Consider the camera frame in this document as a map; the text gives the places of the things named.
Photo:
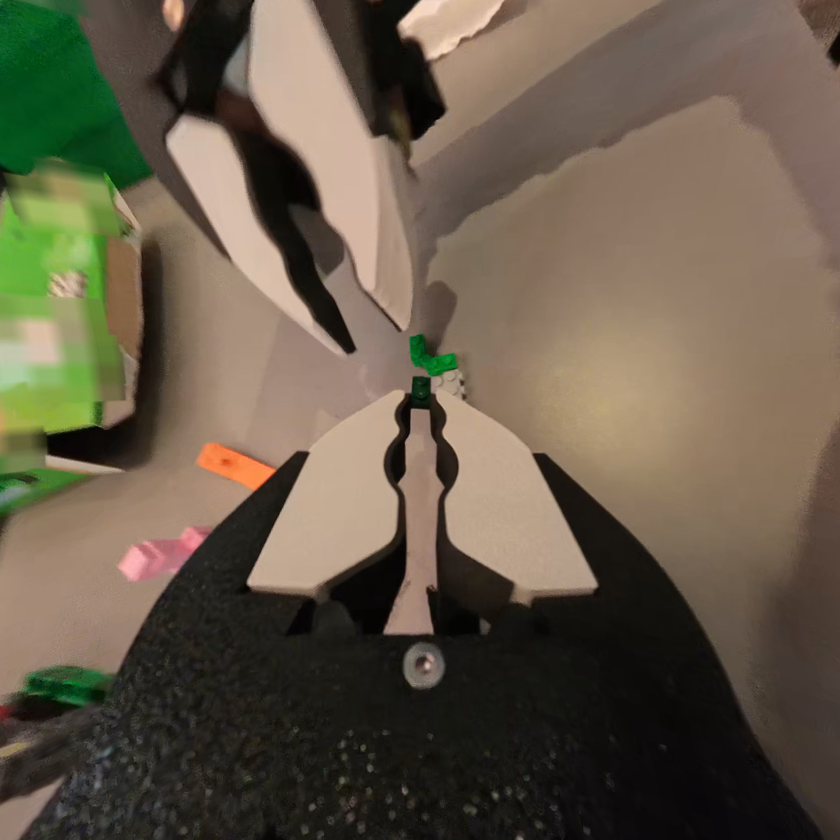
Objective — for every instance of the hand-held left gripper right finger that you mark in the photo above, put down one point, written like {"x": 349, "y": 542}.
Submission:
{"x": 512, "y": 518}

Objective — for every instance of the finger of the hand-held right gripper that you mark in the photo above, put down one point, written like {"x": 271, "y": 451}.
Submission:
{"x": 216, "y": 190}
{"x": 328, "y": 118}

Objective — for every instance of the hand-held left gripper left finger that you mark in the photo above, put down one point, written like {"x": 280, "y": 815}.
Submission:
{"x": 328, "y": 512}

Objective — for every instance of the orange brick separator tool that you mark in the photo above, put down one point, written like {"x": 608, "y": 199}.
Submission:
{"x": 229, "y": 463}

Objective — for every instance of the dark green toy plate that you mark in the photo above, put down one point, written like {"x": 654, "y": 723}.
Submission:
{"x": 421, "y": 388}

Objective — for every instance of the bright green toy brick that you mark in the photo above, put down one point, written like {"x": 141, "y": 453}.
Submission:
{"x": 439, "y": 363}

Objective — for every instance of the white torn paper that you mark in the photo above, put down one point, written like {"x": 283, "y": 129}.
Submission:
{"x": 446, "y": 26}

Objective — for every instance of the green cardboard box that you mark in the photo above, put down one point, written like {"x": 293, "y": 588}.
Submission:
{"x": 133, "y": 308}

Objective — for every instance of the pink toy brick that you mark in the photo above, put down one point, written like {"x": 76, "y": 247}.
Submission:
{"x": 161, "y": 554}

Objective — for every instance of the green studded toy brick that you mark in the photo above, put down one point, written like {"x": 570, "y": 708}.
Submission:
{"x": 65, "y": 684}

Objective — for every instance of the multicolour toy brick build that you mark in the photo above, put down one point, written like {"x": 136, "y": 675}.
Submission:
{"x": 46, "y": 741}

